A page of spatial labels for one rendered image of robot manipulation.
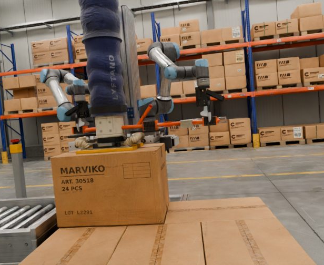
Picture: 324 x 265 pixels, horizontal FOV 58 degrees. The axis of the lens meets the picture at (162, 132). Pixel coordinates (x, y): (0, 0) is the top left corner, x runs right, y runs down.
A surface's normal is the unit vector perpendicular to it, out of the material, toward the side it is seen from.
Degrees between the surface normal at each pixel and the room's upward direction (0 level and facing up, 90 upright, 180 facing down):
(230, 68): 87
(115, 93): 73
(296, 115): 90
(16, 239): 90
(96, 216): 90
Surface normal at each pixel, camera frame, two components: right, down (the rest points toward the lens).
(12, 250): -0.09, 0.06
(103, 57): 0.29, -0.21
